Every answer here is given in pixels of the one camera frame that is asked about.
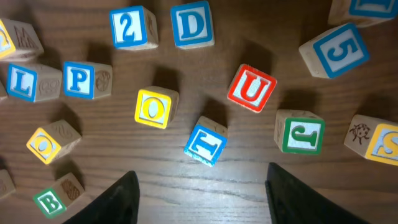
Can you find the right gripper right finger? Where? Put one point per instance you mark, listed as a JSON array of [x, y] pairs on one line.
[[292, 201]]

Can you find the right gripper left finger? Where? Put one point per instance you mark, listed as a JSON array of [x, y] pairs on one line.
[[119, 204]]

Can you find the blue P block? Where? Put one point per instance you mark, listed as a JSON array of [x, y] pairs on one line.
[[87, 80]]

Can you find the green B block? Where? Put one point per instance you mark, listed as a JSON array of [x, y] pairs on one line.
[[56, 199]]

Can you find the green J block right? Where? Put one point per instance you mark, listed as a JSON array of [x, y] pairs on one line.
[[299, 132]]

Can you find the yellow block centre left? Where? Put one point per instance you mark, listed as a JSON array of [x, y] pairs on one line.
[[53, 141]]

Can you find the yellow S block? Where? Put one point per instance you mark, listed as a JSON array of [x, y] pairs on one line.
[[373, 138]]

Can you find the blue T block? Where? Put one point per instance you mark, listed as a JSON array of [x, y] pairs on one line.
[[207, 141]]

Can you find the red U block right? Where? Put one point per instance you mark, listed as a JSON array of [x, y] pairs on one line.
[[251, 88]]

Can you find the blue L block left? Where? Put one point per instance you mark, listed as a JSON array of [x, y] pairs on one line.
[[33, 82]]

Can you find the blue 5 block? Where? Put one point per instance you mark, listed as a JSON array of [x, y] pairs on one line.
[[334, 52]]

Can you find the red A block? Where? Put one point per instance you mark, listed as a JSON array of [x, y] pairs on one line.
[[3, 93]]

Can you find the blue 2 block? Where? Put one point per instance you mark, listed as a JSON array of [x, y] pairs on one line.
[[134, 28]]

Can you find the yellow block top middle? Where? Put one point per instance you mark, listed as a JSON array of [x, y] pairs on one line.
[[19, 41]]

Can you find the blue d block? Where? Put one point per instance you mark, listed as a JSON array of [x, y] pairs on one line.
[[192, 25], [363, 13]]

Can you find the blue D block right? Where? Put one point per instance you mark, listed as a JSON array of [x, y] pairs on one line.
[[363, 13]]

